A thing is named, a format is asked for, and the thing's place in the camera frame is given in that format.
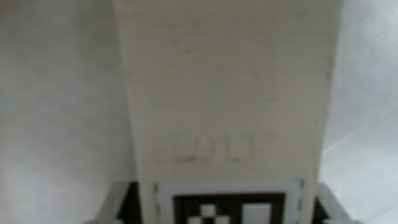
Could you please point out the white leg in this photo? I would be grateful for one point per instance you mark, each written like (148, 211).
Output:
(228, 61)

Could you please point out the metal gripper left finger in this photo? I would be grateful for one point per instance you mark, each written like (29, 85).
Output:
(119, 210)

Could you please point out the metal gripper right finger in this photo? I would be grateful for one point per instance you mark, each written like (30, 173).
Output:
(329, 213)

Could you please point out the white desk top tray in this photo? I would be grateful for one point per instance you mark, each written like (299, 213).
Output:
(64, 131)

